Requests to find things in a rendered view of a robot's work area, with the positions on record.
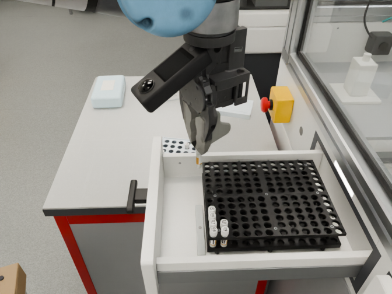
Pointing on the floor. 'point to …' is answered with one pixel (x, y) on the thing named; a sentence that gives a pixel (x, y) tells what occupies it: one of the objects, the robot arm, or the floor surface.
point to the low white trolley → (126, 145)
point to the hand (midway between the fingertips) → (196, 147)
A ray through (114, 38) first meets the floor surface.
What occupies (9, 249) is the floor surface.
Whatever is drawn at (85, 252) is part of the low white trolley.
